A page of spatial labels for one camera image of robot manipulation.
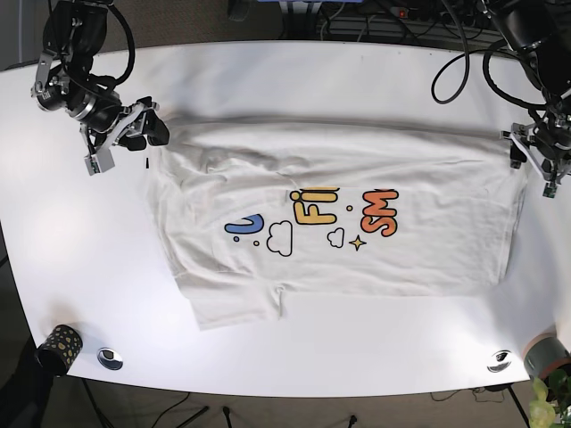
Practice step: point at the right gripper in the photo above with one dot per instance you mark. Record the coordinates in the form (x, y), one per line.
(132, 127)

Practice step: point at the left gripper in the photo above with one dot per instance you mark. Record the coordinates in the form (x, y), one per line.
(548, 158)

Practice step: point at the white T-shirt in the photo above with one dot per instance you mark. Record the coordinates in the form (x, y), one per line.
(248, 213)

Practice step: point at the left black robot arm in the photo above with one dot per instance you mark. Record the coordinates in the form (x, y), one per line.
(531, 33)

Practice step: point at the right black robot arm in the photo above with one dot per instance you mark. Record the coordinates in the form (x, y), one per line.
(74, 33)

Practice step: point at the grey plant pot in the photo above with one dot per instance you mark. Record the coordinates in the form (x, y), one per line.
(544, 355)

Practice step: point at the right metal table grommet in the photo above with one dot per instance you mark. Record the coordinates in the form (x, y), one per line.
(499, 361)

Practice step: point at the metal table grommet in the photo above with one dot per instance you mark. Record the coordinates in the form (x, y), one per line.
(499, 361)
(110, 359)

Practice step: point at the left metal table grommet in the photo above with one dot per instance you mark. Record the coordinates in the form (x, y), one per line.
(110, 359)

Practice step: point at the black floral cup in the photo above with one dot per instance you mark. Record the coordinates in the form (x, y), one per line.
(59, 350)

